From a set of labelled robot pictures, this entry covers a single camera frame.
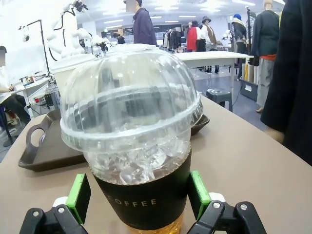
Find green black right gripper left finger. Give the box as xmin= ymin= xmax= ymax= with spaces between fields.
xmin=22 ymin=173 xmax=92 ymax=234

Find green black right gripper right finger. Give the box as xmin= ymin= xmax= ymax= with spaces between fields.
xmin=187 ymin=170 xmax=268 ymax=234

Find clear iced coffee dome cup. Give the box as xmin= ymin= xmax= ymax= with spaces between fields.
xmin=59 ymin=50 xmax=204 ymax=232

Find dark brown serving tray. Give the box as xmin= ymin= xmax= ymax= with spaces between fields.
xmin=18 ymin=109 xmax=210 ymax=173

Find grey plastic stool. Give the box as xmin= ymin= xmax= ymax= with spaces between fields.
xmin=206 ymin=88 xmax=234 ymax=112

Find dark storage crate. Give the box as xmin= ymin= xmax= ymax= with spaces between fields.
xmin=239 ymin=77 xmax=259 ymax=102

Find seated person in white top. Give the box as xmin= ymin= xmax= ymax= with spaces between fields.
xmin=0 ymin=45 xmax=32 ymax=129

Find long white table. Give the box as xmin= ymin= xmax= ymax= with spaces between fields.
xmin=174 ymin=50 xmax=254 ymax=113

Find black pole stand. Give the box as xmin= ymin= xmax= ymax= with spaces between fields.
xmin=18 ymin=19 xmax=52 ymax=77

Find person's body in black coat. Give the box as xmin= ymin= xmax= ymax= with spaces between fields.
xmin=260 ymin=0 xmax=312 ymax=167

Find white background robot arms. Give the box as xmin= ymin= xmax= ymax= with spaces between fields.
xmin=46 ymin=0 xmax=110 ymax=59

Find mannequin in red coat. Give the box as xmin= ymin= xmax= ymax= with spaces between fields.
xmin=186 ymin=20 xmax=202 ymax=52

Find clothes rack with garments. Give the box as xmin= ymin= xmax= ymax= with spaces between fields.
xmin=161 ymin=28 xmax=184 ymax=50

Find mannequin with brown scarf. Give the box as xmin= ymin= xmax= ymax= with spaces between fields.
xmin=200 ymin=16 xmax=218 ymax=52

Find mannequin with blue hat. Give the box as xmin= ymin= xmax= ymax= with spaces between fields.
xmin=231 ymin=13 xmax=248 ymax=55

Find mannequin in dark jacket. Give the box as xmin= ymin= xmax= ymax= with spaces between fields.
xmin=250 ymin=0 xmax=280 ymax=113

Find standing person in navy jacket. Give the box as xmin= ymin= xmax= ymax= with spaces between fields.
xmin=123 ymin=0 xmax=158 ymax=46

